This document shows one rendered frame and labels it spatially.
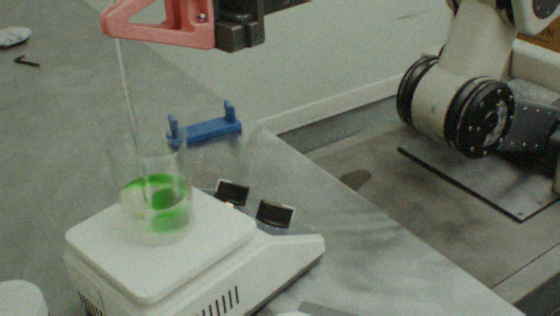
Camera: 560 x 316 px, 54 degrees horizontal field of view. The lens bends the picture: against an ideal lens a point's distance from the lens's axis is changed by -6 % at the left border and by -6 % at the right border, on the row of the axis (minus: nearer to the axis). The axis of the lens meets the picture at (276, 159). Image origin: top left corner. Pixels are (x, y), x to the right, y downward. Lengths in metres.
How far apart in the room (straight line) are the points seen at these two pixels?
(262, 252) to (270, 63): 1.79
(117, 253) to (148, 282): 0.05
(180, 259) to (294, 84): 1.93
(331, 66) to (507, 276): 1.47
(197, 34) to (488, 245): 0.92
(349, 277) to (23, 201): 0.40
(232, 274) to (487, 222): 0.90
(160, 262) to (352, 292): 0.18
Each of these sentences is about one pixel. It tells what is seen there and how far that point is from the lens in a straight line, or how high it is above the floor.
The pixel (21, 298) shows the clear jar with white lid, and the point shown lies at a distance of 0.47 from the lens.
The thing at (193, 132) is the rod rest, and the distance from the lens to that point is 0.79.
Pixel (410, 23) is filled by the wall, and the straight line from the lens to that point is 2.66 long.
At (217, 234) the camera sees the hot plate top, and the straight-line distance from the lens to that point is 0.47.
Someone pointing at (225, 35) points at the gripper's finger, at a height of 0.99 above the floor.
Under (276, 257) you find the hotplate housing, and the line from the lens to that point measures 0.50.
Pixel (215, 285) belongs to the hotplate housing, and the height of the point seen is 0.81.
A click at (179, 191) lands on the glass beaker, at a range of 0.44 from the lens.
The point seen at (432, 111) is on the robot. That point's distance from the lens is 1.22.
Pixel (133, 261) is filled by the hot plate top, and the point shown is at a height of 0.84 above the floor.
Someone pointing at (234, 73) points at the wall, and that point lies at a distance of 2.18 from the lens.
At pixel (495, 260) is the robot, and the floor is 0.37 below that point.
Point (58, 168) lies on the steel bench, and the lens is 0.79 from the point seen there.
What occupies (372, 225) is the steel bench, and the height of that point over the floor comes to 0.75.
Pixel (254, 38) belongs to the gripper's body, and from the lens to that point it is 0.42.
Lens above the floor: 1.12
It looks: 31 degrees down
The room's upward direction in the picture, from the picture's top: 4 degrees counter-clockwise
